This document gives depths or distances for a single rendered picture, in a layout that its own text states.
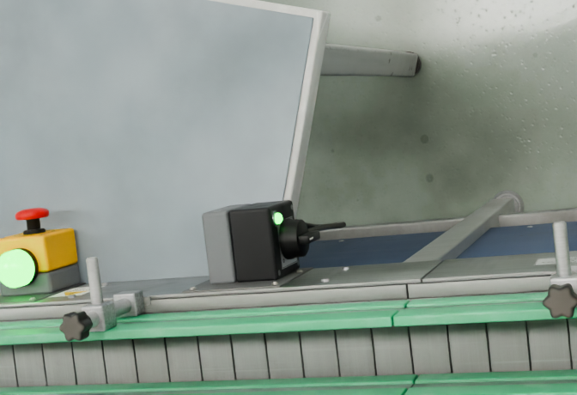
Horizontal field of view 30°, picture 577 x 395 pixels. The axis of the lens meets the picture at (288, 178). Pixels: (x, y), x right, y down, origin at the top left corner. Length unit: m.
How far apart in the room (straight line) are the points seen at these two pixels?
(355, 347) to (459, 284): 0.13
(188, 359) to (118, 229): 0.23
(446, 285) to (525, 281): 0.07
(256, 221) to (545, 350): 0.33
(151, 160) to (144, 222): 0.08
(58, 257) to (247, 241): 0.26
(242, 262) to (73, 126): 0.30
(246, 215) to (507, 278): 0.29
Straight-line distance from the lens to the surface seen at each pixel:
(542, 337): 1.06
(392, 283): 1.08
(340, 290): 1.09
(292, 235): 1.16
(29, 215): 1.31
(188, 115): 1.27
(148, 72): 1.29
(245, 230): 1.16
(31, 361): 1.26
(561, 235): 0.96
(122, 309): 1.14
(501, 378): 1.04
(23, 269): 1.28
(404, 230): 1.71
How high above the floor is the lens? 1.90
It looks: 70 degrees down
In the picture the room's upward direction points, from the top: 105 degrees counter-clockwise
